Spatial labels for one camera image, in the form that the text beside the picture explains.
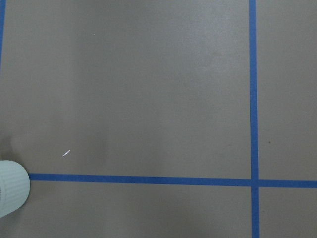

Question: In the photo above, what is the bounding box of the white ribbed mug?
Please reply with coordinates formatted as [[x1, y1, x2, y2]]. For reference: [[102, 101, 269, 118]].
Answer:
[[0, 160, 30, 218]]

